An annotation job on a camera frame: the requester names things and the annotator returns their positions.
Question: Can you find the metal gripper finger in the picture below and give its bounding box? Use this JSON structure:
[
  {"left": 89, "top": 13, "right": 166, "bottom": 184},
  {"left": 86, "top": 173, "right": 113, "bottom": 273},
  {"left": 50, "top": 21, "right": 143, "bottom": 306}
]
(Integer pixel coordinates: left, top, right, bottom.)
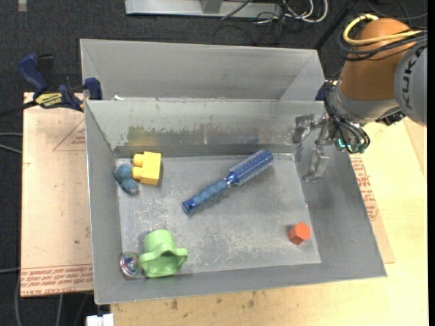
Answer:
[
  {"left": 292, "top": 113, "right": 316, "bottom": 145},
  {"left": 302, "top": 147, "right": 330, "bottom": 183}
]

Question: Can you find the orange hexagonal block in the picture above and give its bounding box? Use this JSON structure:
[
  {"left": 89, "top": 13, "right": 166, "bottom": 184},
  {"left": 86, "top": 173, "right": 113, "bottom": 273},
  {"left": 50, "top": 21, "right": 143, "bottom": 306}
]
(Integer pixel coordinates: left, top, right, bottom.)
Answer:
[{"left": 288, "top": 221, "right": 311, "bottom": 246}]

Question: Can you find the grey metal bin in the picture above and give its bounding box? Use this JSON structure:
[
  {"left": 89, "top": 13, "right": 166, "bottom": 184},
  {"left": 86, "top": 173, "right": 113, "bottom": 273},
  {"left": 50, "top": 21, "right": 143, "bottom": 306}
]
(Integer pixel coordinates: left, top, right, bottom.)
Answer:
[{"left": 80, "top": 38, "right": 388, "bottom": 306}]

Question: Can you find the blue round hairbrush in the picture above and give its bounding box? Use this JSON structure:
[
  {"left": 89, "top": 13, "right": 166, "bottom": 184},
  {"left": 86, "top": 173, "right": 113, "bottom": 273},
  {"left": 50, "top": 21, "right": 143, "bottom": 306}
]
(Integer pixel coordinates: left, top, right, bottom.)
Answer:
[{"left": 181, "top": 148, "right": 275, "bottom": 217}]

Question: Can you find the yellow toy building block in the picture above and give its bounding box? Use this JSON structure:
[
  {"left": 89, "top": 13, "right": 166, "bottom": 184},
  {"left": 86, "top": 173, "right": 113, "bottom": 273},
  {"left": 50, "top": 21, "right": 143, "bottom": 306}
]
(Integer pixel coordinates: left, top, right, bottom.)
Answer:
[{"left": 131, "top": 151, "right": 163, "bottom": 187}]

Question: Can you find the green plastic cup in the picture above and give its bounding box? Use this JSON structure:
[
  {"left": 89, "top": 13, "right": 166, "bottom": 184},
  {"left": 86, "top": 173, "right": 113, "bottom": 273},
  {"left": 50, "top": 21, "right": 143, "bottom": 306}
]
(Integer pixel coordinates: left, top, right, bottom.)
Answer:
[{"left": 139, "top": 228, "right": 189, "bottom": 279}]

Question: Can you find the blue toy animal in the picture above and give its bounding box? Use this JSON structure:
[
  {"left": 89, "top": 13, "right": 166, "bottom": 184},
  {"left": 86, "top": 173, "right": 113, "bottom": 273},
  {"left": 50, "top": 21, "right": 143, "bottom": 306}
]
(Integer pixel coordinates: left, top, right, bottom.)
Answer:
[{"left": 114, "top": 163, "right": 141, "bottom": 196}]

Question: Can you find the shiny iridescent ball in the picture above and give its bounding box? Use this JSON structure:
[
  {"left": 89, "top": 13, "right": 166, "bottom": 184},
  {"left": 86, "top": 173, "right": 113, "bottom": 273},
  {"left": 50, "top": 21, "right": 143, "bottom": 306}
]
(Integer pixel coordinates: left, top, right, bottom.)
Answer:
[{"left": 118, "top": 251, "right": 142, "bottom": 279}]

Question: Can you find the brown cardboard board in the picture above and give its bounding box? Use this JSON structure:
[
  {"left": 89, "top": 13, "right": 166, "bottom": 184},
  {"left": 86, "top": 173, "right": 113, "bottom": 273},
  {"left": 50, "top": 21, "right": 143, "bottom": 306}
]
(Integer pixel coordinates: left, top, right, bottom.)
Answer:
[{"left": 20, "top": 92, "right": 397, "bottom": 299}]

